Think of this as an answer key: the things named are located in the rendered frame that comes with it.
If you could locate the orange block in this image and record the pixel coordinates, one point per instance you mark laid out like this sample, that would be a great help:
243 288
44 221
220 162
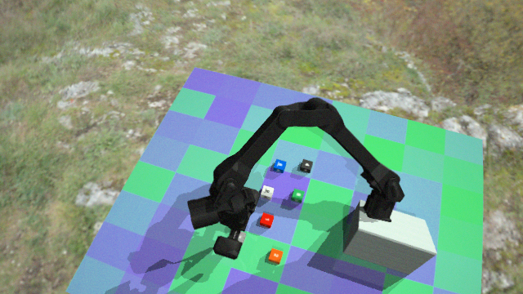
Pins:
276 255

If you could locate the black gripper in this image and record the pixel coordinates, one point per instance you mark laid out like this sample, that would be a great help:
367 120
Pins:
230 247

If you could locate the green block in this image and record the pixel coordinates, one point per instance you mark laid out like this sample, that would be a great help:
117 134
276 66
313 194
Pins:
298 195

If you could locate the red block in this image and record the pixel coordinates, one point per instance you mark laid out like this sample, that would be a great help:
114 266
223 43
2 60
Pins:
266 220

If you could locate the blue block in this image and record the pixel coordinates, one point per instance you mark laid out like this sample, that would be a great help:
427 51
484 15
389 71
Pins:
279 166

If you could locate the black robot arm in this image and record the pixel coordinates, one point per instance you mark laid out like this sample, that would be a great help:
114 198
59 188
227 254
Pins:
230 176

